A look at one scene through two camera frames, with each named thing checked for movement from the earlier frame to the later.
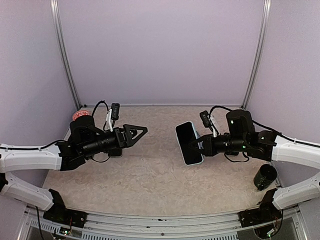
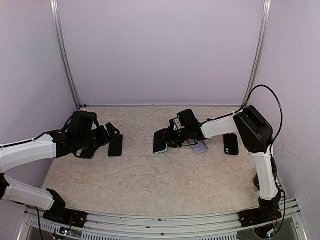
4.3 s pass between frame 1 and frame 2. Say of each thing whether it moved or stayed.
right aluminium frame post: stayed
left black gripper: moved
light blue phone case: moved
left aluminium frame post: stayed
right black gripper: moved
